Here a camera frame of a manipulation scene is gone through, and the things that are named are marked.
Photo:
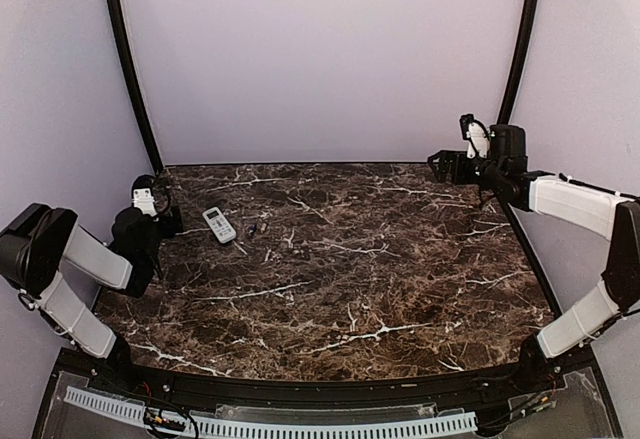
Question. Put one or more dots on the white slotted cable duct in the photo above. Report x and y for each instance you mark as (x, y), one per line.
(255, 422)

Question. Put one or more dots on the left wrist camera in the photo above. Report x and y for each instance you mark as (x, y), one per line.
(145, 193)

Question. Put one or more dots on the right black frame post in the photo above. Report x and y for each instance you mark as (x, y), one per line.
(518, 62)

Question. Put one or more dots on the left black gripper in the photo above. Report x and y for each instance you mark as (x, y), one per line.
(169, 228)

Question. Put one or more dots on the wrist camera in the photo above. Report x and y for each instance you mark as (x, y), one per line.
(145, 193)
(476, 135)

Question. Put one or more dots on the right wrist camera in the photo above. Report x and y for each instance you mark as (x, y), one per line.
(476, 135)

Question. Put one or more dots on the left black frame post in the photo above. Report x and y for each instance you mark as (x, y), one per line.
(126, 60)

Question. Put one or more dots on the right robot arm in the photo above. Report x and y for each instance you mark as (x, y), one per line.
(578, 227)

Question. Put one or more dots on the white remote control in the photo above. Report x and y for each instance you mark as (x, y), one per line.
(222, 229)

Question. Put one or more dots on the black front rail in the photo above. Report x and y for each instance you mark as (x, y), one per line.
(483, 389)

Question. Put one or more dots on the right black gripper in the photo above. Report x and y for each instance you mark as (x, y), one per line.
(458, 178)

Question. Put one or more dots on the black frame post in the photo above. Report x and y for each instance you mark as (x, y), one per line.
(518, 62)
(126, 60)

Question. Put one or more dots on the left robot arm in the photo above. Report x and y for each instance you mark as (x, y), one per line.
(42, 244)

